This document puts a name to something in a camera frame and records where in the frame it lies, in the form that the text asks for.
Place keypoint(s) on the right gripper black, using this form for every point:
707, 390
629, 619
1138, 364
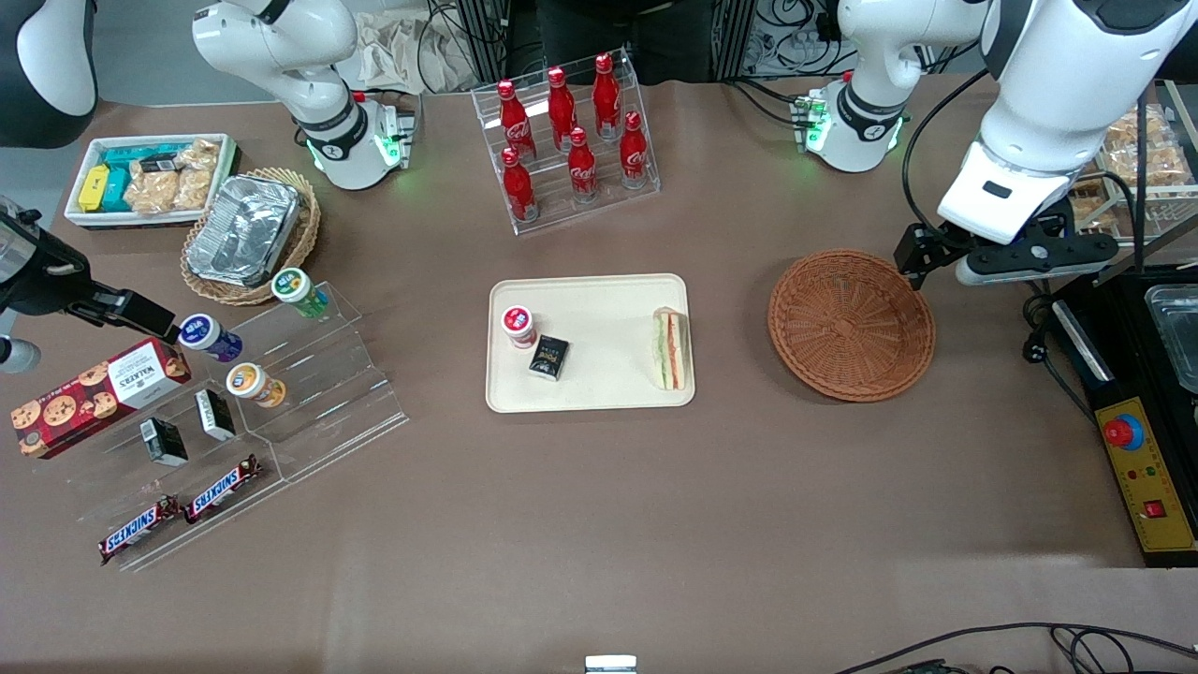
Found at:
49, 281

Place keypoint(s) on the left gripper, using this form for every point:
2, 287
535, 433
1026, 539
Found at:
922, 249

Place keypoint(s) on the triangle sandwich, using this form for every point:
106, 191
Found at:
670, 351

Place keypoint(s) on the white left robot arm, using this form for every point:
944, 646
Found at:
1076, 75

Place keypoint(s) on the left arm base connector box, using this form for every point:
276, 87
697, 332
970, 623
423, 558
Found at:
810, 120

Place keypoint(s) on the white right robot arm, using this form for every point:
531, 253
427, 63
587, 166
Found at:
281, 47

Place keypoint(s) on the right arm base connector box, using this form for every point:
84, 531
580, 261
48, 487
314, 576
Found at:
393, 131

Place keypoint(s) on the brown round wicker basket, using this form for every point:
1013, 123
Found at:
852, 323

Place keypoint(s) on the silver foil tray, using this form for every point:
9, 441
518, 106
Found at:
243, 229

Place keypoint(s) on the light oval wicker basket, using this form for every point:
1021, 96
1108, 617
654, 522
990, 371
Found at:
309, 225

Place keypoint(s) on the beige plastic tray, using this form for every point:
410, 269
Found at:
608, 365

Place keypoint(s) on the purple small jar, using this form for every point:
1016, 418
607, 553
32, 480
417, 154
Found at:
208, 337

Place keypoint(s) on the red Walkers cookie box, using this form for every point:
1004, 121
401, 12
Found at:
94, 398

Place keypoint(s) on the clear bag tan snacks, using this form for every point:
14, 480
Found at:
150, 192
197, 178

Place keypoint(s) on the small black white box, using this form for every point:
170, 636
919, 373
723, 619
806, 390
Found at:
164, 442
214, 415

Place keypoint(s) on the teal small box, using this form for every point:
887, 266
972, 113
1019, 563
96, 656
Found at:
117, 192

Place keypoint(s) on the yellow small box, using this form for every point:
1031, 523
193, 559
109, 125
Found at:
94, 189

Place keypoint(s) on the orange small jar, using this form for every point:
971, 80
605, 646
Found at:
253, 384

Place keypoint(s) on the teal long box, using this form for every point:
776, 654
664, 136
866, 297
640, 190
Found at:
126, 156

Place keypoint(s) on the green lid small jar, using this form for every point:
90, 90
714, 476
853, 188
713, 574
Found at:
298, 290

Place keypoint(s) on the white rectangular bin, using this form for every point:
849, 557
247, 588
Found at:
80, 150

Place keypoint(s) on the tan snack pack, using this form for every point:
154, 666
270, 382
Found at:
1156, 150
1093, 208

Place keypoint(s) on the Snickers chocolate bar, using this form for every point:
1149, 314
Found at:
223, 489
138, 530

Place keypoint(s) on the clear acrylic stepped display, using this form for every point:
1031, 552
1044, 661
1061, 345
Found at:
328, 393

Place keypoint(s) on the black sealing machine yellow panel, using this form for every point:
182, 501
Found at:
1123, 365

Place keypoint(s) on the red emergency stop button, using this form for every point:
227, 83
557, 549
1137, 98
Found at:
1123, 432

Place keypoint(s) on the silver rectangular container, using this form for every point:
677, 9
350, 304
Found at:
1177, 337

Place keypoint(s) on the clear acrylic bottle rack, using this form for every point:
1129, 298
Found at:
646, 183

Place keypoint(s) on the red cola bottle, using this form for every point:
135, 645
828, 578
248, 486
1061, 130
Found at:
582, 168
518, 187
606, 95
515, 120
634, 154
562, 108

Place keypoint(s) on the beige crumpled cloth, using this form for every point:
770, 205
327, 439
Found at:
393, 51

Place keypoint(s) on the red lid small jar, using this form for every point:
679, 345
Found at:
518, 326

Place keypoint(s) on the small black box gold print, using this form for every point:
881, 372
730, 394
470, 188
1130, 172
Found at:
548, 358

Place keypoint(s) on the small white device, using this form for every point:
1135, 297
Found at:
610, 665

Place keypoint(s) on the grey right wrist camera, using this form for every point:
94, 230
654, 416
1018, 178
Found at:
17, 356

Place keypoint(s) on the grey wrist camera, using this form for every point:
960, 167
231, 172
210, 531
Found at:
17, 356
1048, 257

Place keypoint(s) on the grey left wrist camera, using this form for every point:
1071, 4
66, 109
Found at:
1048, 257

